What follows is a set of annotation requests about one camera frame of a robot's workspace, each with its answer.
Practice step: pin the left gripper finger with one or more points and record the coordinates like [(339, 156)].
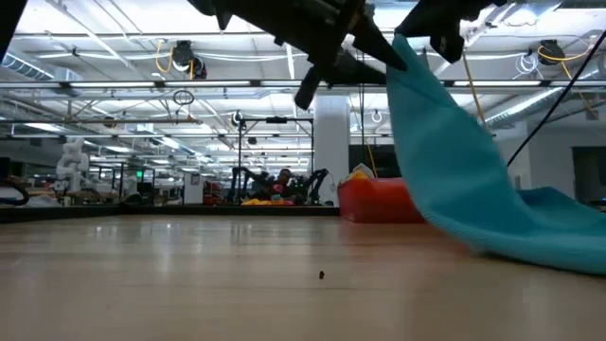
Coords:
[(374, 42), (355, 73)]

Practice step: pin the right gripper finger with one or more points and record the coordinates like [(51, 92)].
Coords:
[(431, 19)]

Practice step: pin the blue microfiber towel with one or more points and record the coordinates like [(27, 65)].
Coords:
[(473, 189)]

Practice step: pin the black background robot arm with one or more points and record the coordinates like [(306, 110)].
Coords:
[(315, 182), (241, 182)]

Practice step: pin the white building column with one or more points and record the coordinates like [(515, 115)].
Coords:
[(331, 142)]

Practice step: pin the black monitor screen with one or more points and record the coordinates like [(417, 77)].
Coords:
[(379, 161)]

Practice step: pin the person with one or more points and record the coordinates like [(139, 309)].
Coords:
[(283, 182)]

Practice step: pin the red plastic bin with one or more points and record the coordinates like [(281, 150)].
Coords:
[(374, 203)]

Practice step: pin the yellow toy pile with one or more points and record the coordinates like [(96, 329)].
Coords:
[(258, 202)]

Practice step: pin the white cabinet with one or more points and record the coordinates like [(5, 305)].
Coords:
[(193, 187)]

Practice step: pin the black background gantry frame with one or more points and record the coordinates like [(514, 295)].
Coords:
[(277, 120)]

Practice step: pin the silver air duct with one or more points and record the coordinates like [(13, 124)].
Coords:
[(521, 109)]

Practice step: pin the ribbed ceiling air duct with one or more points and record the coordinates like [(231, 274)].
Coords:
[(23, 66)]

